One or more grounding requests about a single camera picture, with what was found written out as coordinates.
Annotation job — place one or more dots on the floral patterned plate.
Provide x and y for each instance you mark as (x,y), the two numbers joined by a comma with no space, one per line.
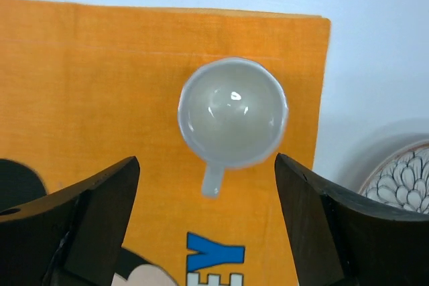
(401,180)

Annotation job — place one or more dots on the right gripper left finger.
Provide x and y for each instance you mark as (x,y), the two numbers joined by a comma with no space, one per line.
(70,237)

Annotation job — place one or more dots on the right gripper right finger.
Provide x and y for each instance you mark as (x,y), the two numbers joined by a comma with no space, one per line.
(339,237)

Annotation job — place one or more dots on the white ceramic mug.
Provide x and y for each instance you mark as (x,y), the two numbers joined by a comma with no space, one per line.
(232,113)

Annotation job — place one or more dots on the orange Mickey Mouse cloth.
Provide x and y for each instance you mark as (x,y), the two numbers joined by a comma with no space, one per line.
(83,87)

